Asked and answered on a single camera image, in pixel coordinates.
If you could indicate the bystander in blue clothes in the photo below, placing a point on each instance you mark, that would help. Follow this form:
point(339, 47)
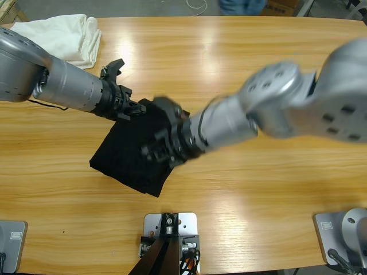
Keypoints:
point(241, 7)

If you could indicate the dark camera post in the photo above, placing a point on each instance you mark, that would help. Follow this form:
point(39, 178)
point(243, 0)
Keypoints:
point(155, 263)

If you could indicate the white mount block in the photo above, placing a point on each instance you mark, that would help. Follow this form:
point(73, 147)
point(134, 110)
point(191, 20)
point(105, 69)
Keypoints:
point(189, 226)

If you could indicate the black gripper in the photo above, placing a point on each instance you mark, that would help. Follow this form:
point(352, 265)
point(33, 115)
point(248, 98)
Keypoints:
point(114, 100)
point(175, 146)

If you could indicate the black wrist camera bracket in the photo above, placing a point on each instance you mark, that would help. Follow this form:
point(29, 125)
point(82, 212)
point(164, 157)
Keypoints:
point(113, 70)
point(172, 109)

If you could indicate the white cloth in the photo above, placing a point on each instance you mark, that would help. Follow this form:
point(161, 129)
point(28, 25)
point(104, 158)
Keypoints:
point(68, 37)

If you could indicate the black Unitree polo shirt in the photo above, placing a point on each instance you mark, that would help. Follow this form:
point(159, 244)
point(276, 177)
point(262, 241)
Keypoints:
point(123, 154)

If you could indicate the AUX cardboard box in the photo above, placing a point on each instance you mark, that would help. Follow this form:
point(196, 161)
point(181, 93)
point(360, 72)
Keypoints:
point(281, 7)

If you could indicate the wooden pallet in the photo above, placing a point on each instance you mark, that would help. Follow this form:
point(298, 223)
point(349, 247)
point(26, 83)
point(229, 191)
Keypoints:
point(10, 11)

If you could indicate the grey metal leg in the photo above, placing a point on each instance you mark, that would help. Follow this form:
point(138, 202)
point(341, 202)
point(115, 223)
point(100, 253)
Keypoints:
point(304, 7)

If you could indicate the silver connector plug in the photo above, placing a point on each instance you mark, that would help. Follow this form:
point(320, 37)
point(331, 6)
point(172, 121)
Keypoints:
point(144, 248)
point(189, 247)

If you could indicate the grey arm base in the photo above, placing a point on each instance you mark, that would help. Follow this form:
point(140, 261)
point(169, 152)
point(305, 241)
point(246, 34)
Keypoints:
point(327, 232)
point(14, 249)

